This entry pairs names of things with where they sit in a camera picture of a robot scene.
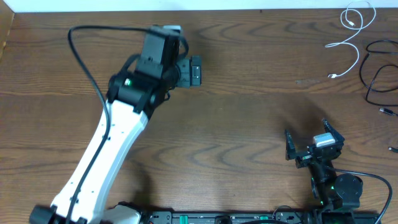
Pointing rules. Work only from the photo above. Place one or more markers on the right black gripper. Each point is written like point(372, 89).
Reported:
point(310, 154)

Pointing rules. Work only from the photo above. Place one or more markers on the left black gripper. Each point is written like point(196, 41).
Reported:
point(195, 71)

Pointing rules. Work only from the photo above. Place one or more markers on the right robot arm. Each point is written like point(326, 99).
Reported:
point(337, 192)

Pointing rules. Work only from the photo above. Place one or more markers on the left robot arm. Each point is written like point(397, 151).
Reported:
point(143, 83)

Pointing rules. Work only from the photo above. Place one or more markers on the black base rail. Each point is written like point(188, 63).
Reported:
point(224, 217)

